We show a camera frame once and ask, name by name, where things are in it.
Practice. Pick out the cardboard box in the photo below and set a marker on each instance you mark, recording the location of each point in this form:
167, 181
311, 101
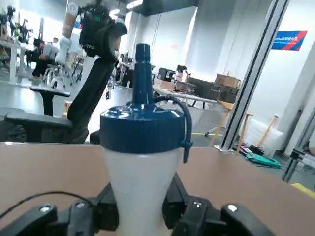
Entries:
227, 80

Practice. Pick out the black office chair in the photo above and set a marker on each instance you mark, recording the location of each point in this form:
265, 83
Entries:
93, 81

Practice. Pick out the aluminium frame post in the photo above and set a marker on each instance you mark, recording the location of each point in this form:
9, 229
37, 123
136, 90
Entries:
258, 61
297, 147

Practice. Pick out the blue red wall sign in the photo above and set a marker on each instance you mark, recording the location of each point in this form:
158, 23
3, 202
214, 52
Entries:
289, 40

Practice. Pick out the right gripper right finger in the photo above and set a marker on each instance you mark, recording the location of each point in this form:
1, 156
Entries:
201, 216

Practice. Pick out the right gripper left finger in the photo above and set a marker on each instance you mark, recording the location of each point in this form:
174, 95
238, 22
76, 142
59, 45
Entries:
78, 216

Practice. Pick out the transparent blue-capped sauce bottle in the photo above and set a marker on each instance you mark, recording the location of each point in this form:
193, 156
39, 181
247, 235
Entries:
140, 172

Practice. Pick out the person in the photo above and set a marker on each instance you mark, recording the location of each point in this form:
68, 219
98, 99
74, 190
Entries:
48, 52

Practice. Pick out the bubble wrap roll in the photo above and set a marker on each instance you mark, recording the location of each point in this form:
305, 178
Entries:
258, 132

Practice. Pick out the green mat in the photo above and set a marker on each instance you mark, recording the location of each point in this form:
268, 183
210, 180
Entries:
264, 158

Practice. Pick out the white desk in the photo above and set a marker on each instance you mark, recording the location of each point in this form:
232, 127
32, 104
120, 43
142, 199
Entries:
13, 48

